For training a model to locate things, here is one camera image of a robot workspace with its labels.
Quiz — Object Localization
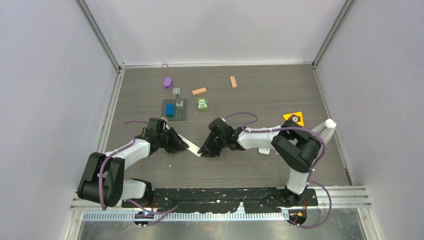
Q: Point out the white remote control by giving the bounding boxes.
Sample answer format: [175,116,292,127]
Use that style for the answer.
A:
[258,148,271,155]
[178,134,202,157]

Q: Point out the green owl toy block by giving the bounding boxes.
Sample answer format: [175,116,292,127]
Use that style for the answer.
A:
[197,97,209,111]

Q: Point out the white metronome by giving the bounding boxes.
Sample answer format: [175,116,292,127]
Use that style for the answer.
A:
[312,118,337,144]

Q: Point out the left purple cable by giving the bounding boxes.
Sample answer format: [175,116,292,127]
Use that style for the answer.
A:
[97,119,150,212]

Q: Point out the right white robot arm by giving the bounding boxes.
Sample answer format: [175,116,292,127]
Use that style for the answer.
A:
[198,118,326,205]

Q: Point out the purple plastic piece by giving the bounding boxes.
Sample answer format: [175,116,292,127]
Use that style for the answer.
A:
[163,77,173,90]

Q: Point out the blue lego brick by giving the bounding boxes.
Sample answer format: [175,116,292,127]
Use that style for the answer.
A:
[165,103,175,118]

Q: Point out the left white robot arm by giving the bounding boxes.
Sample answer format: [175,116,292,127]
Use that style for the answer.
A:
[76,117,190,211]

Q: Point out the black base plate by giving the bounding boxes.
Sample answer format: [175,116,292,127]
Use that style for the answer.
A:
[150,187,319,215]

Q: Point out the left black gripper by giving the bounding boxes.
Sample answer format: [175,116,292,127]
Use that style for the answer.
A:
[157,127,188,154]

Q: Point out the grey lego baseplate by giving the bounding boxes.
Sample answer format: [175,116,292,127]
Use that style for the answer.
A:
[161,99,187,121]

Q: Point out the grey lego tower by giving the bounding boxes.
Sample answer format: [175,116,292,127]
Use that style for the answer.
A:
[172,87,184,109]

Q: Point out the orange wooden block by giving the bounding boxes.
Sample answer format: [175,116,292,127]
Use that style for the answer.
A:
[229,76,238,89]
[191,87,207,96]

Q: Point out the orange wooden block right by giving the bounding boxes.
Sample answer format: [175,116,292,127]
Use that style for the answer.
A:
[229,76,238,89]

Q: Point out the orange wooden block left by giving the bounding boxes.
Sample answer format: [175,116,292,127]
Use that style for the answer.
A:
[191,87,207,96]

